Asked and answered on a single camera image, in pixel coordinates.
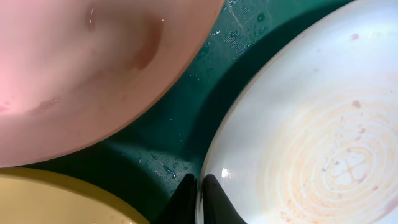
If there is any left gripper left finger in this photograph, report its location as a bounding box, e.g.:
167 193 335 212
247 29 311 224
154 174 198 224

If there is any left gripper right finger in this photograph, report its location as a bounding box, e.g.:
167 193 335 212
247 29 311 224
201 174 246 224

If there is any light blue plate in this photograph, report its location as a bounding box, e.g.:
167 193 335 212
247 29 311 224
201 0 397 223

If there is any yellow plate with stain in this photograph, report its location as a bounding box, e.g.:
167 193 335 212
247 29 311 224
1 167 149 224

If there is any white plate with stain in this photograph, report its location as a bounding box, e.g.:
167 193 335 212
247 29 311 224
1 0 223 167

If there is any teal plastic serving tray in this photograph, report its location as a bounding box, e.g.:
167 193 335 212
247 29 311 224
33 0 346 222

